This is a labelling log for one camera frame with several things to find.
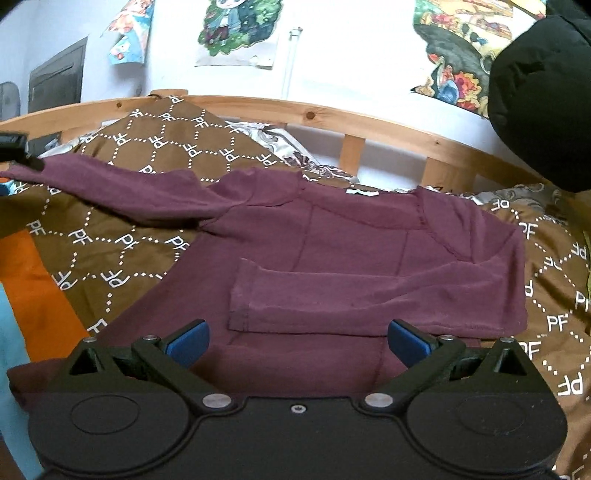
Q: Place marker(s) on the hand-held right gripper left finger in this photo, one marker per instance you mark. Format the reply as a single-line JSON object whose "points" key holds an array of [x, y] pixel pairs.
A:
{"points": [[190, 344]]}

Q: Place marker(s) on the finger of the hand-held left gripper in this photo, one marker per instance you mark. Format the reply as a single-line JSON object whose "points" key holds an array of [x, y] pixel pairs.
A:
{"points": [[14, 146]]}

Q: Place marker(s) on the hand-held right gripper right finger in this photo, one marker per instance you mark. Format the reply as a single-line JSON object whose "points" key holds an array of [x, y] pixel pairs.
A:
{"points": [[406, 344]]}

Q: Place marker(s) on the maroon long-sleeve shirt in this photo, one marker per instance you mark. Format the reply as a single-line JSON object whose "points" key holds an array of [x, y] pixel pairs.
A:
{"points": [[346, 240]]}

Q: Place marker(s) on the brown printed blanket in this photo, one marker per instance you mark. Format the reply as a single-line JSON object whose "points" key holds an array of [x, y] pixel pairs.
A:
{"points": [[138, 138]]}

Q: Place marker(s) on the black puffy jacket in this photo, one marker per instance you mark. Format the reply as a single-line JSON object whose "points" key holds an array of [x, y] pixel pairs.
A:
{"points": [[545, 92]]}

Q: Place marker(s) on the dark grey wall panel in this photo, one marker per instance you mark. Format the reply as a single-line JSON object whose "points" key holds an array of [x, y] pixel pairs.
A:
{"points": [[57, 76]]}

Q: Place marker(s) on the small colourful wall poster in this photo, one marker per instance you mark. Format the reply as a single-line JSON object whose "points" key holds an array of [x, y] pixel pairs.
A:
{"points": [[129, 32]]}

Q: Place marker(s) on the wooden bed frame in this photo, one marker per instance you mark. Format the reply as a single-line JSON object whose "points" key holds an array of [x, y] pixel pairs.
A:
{"points": [[323, 113]]}

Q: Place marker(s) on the cartoon figure wall poster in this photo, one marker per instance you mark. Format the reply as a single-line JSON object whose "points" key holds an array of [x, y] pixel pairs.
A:
{"points": [[235, 32]]}

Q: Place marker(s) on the white wall pipe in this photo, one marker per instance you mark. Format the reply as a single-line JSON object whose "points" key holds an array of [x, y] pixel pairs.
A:
{"points": [[292, 60]]}

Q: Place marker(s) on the large colourful wall poster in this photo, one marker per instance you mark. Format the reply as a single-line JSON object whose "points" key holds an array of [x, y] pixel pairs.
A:
{"points": [[457, 50]]}

